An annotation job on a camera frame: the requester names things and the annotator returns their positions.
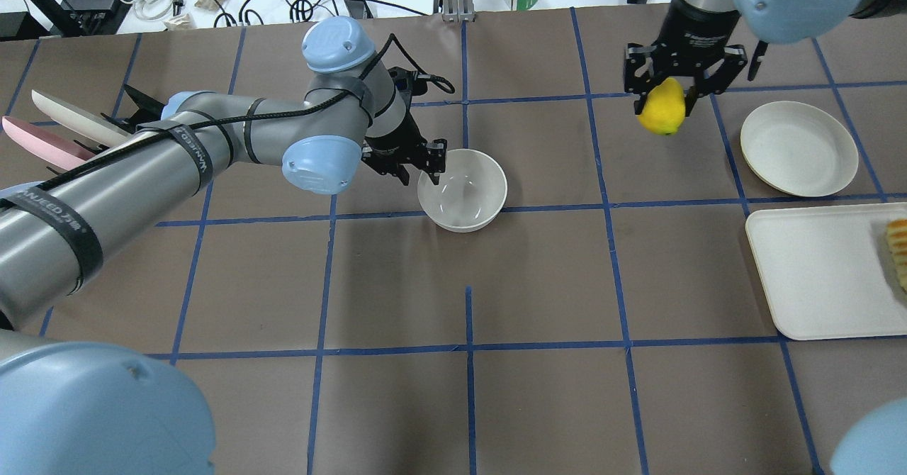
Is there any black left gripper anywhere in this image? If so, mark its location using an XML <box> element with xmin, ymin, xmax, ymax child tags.
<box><xmin>361</xmin><ymin>117</ymin><xmax>448</xmax><ymax>186</ymax></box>

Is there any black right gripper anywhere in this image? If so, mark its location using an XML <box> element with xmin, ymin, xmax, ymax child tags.
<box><xmin>623</xmin><ymin>7</ymin><xmax>748</xmax><ymax>117</ymax></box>

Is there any yellow lemon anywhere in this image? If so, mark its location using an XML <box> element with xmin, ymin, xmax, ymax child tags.
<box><xmin>637</xmin><ymin>77</ymin><xmax>687</xmax><ymax>136</ymax></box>

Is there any white deep bowl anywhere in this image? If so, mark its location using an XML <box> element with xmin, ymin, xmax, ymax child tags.
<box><xmin>417</xmin><ymin>148</ymin><xmax>509</xmax><ymax>233</ymax></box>

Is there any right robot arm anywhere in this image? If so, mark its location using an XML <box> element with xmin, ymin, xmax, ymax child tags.
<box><xmin>623</xmin><ymin>0</ymin><xmax>905</xmax><ymax>114</ymax></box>

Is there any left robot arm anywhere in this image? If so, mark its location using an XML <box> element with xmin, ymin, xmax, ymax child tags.
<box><xmin>1</xmin><ymin>16</ymin><xmax>456</xmax><ymax>474</ymax></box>

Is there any white shallow plate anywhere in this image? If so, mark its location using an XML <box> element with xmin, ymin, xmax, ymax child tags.
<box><xmin>740</xmin><ymin>101</ymin><xmax>860</xmax><ymax>198</ymax></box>

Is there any white rectangular tray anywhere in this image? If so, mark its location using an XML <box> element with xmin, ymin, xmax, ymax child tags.
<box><xmin>745</xmin><ymin>203</ymin><xmax>906</xmax><ymax>340</ymax></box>

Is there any sliced orange bread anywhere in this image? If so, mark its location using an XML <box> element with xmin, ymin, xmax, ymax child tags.
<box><xmin>885</xmin><ymin>218</ymin><xmax>906</xmax><ymax>292</ymax></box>

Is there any black dish rack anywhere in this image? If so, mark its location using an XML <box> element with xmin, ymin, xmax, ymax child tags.
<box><xmin>101</xmin><ymin>84</ymin><xmax>165</xmax><ymax>135</ymax></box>

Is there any cream plate in rack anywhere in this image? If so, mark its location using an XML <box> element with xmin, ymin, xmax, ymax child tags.
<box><xmin>31</xmin><ymin>89</ymin><xmax>132</xmax><ymax>148</ymax></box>

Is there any pink plate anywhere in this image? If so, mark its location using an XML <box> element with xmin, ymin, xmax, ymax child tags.
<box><xmin>2</xmin><ymin>116</ymin><xmax>95</xmax><ymax>171</ymax></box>

